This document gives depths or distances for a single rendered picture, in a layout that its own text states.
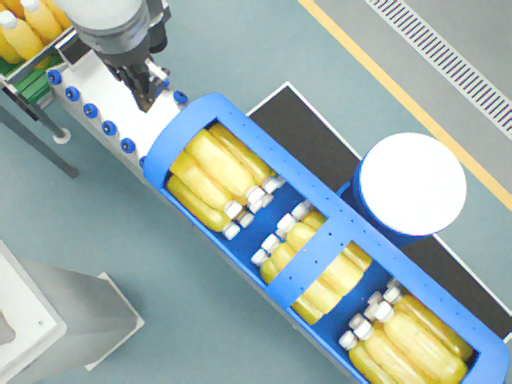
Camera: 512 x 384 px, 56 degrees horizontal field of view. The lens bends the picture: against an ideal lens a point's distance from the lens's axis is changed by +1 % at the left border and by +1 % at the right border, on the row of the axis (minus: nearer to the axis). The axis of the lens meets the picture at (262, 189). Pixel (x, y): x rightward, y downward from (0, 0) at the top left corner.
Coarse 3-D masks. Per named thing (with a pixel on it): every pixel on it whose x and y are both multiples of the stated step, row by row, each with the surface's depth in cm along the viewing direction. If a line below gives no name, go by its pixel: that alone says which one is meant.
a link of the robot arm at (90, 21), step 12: (60, 0) 47; (72, 0) 46; (84, 0) 46; (96, 0) 46; (108, 0) 47; (120, 0) 48; (132, 0) 49; (72, 12) 48; (84, 12) 48; (96, 12) 48; (108, 12) 48; (120, 12) 49; (132, 12) 52; (84, 24) 51; (96, 24) 51; (108, 24) 51; (120, 24) 52
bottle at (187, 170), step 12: (180, 156) 112; (180, 168) 112; (192, 168) 112; (180, 180) 114; (192, 180) 112; (204, 180) 111; (216, 180) 112; (204, 192) 111; (216, 192) 111; (228, 192) 112; (216, 204) 111; (228, 204) 112
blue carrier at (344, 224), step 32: (192, 128) 105; (256, 128) 112; (160, 160) 107; (288, 160) 109; (288, 192) 127; (320, 192) 106; (256, 224) 128; (352, 224) 104; (320, 256) 99; (384, 256) 102; (288, 288) 102; (384, 288) 122; (416, 288) 100; (320, 320) 119; (448, 320) 98; (480, 352) 97
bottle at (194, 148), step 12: (204, 132) 109; (192, 144) 108; (204, 144) 108; (216, 144) 109; (192, 156) 110; (204, 156) 108; (216, 156) 107; (228, 156) 108; (204, 168) 110; (216, 168) 107; (228, 168) 107; (240, 168) 107; (228, 180) 107; (240, 180) 106; (252, 180) 108; (240, 192) 107; (252, 192) 108
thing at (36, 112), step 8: (0, 80) 142; (8, 88) 179; (16, 96) 141; (48, 96) 204; (24, 104) 142; (40, 104) 203; (48, 104) 204; (32, 112) 146; (40, 112) 203; (40, 120) 208; (48, 120) 211; (48, 128) 217; (56, 128) 220; (56, 136) 226; (64, 136) 230
